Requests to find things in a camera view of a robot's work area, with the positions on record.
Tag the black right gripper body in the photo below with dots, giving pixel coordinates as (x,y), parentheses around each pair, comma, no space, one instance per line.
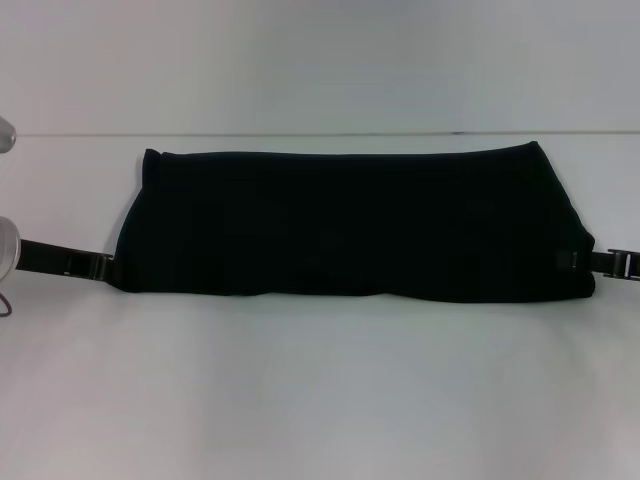
(627,265)

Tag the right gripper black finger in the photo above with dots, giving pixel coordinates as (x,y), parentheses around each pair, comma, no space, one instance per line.
(567,261)

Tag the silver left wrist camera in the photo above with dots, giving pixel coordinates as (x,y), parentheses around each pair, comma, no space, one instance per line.
(6,135)

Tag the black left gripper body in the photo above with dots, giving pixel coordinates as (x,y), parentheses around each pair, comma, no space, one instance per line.
(42,256)

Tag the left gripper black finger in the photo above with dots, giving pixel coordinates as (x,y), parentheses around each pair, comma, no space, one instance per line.
(92,265)

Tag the black t-shirt white print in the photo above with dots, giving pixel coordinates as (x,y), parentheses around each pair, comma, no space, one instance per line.
(350,225)

